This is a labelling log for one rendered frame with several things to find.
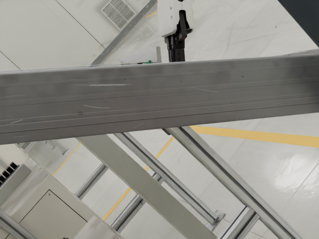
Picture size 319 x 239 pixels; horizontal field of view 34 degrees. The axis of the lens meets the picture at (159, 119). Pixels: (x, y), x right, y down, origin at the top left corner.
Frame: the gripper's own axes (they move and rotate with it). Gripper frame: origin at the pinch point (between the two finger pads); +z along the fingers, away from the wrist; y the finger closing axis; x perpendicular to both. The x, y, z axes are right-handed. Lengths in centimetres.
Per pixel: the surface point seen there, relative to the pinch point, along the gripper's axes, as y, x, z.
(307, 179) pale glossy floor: 48, -64, 41
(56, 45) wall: 749, -91, -80
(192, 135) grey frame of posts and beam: 10.0, -6.4, 17.9
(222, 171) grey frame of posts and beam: 10.0, -13.7, 27.5
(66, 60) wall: 749, -105, -54
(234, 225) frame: 10.8, -16.4, 41.4
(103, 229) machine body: -2.3, 19.7, 33.8
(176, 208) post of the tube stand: 34, -10, 41
